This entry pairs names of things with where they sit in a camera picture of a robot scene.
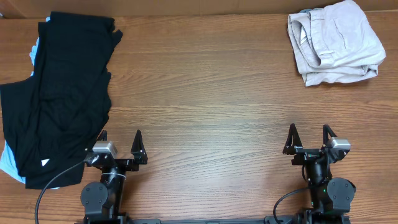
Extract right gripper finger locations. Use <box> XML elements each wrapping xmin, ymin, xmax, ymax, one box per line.
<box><xmin>282</xmin><ymin>123</ymin><xmax>303</xmax><ymax>155</ymax></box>
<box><xmin>323</xmin><ymin>124</ymin><xmax>336</xmax><ymax>145</ymax></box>

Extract black t-shirt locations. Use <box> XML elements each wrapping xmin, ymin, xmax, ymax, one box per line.
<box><xmin>0</xmin><ymin>11</ymin><xmax>124</xmax><ymax>190</ymax></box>

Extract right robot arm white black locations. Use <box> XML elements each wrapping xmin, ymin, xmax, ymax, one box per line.
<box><xmin>273</xmin><ymin>123</ymin><xmax>356</xmax><ymax>223</ymax></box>

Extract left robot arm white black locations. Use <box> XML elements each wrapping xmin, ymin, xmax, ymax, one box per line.
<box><xmin>80</xmin><ymin>130</ymin><xmax>148</xmax><ymax>223</ymax></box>

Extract folded beige pants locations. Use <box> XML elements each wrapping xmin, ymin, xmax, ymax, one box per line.
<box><xmin>287</xmin><ymin>1</ymin><xmax>386</xmax><ymax>86</ymax></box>

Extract light blue garment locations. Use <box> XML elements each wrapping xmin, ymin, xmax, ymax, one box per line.
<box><xmin>1</xmin><ymin>17</ymin><xmax>58</xmax><ymax>189</ymax></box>

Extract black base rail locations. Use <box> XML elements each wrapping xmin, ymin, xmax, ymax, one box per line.
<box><xmin>76</xmin><ymin>215</ymin><xmax>351</xmax><ymax>224</ymax></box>

